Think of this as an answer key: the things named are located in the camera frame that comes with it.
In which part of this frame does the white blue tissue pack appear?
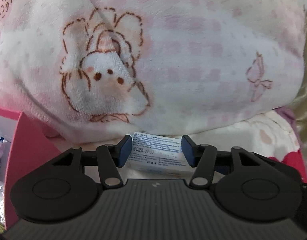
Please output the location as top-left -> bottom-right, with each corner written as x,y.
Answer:
127,132 -> 194,176

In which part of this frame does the pink cardboard box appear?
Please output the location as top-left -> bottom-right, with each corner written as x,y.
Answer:
0,108 -> 60,229

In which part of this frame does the pink checked pillow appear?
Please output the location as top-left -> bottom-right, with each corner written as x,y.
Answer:
0,0 -> 305,142

